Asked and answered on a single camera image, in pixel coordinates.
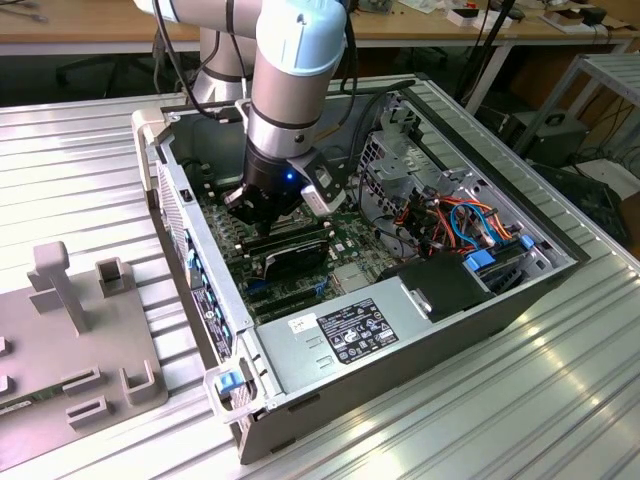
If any blue case latch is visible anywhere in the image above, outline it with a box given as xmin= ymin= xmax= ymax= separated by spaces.
xmin=213 ymin=372 xmax=242 ymax=397

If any hanging cable with connector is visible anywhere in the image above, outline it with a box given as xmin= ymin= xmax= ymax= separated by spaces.
xmin=149 ymin=0 xmax=174 ymax=96

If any silver power supply unit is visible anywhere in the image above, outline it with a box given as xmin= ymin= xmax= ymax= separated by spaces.
xmin=254 ymin=277 xmax=436 ymax=396

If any silver drive cage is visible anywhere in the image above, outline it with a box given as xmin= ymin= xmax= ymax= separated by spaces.
xmin=357 ymin=91 xmax=441 ymax=227

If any wooden desk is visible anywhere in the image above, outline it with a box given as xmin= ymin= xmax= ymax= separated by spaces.
xmin=0 ymin=0 xmax=640 ymax=57

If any aluminium shelf frame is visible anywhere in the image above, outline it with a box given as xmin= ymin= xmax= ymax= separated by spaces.
xmin=514 ymin=52 xmax=640 ymax=156

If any grey open PC case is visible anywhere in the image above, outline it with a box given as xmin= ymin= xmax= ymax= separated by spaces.
xmin=130 ymin=74 xmax=592 ymax=466

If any black RAM stick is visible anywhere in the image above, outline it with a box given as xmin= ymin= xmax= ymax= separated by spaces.
xmin=239 ymin=222 xmax=335 ymax=254

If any orange wire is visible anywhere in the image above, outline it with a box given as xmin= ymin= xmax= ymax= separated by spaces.
xmin=395 ymin=197 xmax=454 ymax=254

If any blue wire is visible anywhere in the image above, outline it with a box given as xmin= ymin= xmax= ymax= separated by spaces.
xmin=448 ymin=199 xmax=501 ymax=250

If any black box with fan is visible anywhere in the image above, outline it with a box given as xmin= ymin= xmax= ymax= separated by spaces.
xmin=524 ymin=112 xmax=590 ymax=169

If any silver chipset heatsink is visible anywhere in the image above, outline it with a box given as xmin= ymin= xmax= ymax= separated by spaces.
xmin=332 ymin=264 xmax=374 ymax=294

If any green RAM stick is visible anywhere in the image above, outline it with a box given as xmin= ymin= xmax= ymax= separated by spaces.
xmin=0 ymin=387 xmax=69 ymax=416

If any grey parts rack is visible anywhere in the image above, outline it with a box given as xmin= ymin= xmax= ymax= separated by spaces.
xmin=0 ymin=240 xmax=170 ymax=474

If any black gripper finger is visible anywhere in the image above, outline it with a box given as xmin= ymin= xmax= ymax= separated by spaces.
xmin=223 ymin=185 xmax=274 ymax=236

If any green motherboard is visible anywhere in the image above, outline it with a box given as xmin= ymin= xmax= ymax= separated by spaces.
xmin=192 ymin=167 xmax=401 ymax=324

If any blue disk carrier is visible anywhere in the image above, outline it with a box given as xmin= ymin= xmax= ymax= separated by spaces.
xmin=462 ymin=248 xmax=531 ymax=296

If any white box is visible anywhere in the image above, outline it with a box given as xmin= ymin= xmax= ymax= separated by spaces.
xmin=446 ymin=5 xmax=515 ymax=30

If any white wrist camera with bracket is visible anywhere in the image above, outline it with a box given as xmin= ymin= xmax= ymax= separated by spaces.
xmin=287 ymin=149 xmax=347 ymax=217

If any black graphics card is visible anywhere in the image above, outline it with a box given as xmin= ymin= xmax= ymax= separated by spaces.
xmin=259 ymin=238 xmax=332 ymax=282

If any black case side panel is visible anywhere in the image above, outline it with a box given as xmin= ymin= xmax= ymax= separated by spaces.
xmin=530 ymin=162 xmax=632 ymax=247

